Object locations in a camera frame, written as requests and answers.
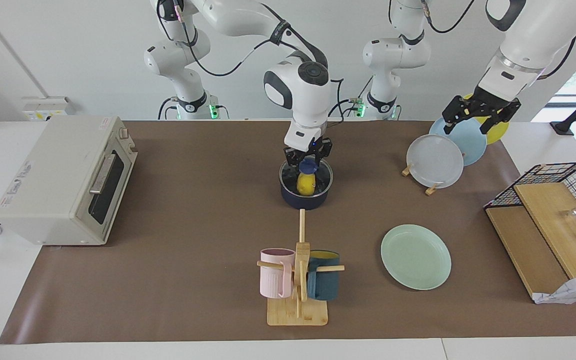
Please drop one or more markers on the yellow plate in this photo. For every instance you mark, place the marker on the yellow plate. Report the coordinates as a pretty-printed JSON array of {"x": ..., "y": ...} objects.
[{"x": 501, "y": 132}]

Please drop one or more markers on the wooden plate rack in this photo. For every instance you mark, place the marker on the wooden plate rack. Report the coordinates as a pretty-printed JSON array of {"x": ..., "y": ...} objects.
[{"x": 431, "y": 190}]

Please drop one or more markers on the white power strip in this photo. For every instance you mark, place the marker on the white power strip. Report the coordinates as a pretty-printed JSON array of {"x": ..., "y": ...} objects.
[{"x": 48, "y": 107}]

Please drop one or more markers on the teal mug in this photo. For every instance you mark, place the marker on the teal mug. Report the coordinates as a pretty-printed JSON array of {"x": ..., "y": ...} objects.
[{"x": 325, "y": 287}]

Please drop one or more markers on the brown board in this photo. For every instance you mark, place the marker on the brown board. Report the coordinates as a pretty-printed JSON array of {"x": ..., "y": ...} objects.
[{"x": 523, "y": 245}]

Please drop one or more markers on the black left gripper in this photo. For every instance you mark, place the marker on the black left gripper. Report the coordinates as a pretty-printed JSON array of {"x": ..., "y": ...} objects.
[{"x": 479, "y": 107}]

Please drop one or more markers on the yellow potato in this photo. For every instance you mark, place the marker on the yellow potato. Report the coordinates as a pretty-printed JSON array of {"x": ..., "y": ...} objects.
[{"x": 306, "y": 185}]

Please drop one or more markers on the dark blue saucepan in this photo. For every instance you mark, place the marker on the dark blue saucepan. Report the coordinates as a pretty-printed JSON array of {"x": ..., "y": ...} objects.
[{"x": 293, "y": 200}]

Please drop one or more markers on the wooden mug tree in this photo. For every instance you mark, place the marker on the wooden mug tree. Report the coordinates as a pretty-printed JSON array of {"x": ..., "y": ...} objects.
[{"x": 298, "y": 315}]

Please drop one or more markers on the pink ribbed mug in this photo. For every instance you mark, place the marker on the pink ribbed mug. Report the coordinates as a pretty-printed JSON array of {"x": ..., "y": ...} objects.
[{"x": 273, "y": 280}]

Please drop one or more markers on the beige toaster oven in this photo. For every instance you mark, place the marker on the beige toaster oven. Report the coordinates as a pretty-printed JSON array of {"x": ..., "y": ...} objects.
[{"x": 53, "y": 190}]

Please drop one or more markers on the light wooden board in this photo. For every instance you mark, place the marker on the light wooden board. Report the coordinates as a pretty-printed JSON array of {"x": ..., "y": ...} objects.
[{"x": 553, "y": 220}]

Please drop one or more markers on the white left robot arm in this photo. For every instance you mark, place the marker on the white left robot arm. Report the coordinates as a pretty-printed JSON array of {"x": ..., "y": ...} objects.
[{"x": 538, "y": 40}]

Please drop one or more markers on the pale grey plate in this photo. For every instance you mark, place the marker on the pale grey plate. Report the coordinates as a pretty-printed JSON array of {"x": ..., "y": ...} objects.
[{"x": 433, "y": 167}]

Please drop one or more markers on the light blue plate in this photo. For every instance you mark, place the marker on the light blue plate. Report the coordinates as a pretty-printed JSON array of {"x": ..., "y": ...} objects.
[{"x": 468, "y": 147}]

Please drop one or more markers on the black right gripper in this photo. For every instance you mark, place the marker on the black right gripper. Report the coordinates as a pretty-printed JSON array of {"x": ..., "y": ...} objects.
[{"x": 313, "y": 150}]

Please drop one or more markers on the pale green plate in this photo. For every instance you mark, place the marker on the pale green plate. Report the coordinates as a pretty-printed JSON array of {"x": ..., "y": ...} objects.
[{"x": 415, "y": 257}]

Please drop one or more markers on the brown table mat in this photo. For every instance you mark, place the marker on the brown table mat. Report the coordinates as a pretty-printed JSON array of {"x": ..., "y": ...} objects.
[{"x": 193, "y": 290}]

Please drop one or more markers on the glass lid with blue knob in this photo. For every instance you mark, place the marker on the glass lid with blue knob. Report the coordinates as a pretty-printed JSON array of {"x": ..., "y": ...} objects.
[{"x": 308, "y": 166}]

